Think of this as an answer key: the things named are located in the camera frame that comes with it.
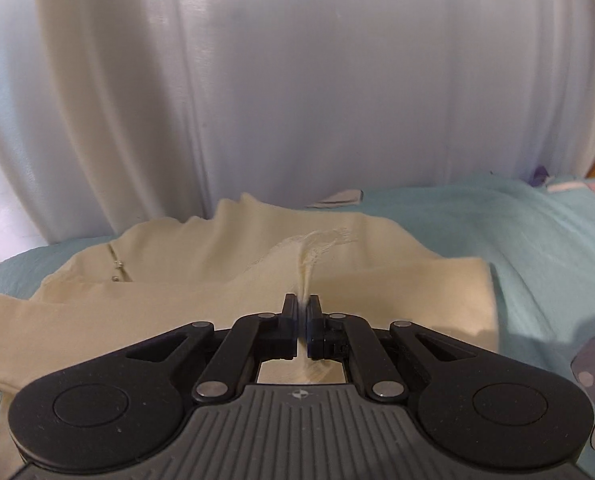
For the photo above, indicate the white curtain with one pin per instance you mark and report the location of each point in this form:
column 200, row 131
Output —
column 327, row 75

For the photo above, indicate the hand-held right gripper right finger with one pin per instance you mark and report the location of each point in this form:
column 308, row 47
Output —
column 313, row 326

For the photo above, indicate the teal mushroom print bedsheet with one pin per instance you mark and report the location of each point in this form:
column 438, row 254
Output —
column 542, row 260

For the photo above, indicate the cream curtain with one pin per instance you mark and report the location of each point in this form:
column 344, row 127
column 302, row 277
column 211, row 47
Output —
column 77, row 85

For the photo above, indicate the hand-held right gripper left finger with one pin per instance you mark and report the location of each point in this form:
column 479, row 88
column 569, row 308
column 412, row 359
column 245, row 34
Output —
column 290, row 322

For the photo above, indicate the cream knit sweater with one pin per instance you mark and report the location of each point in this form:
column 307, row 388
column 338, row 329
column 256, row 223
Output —
column 187, row 265

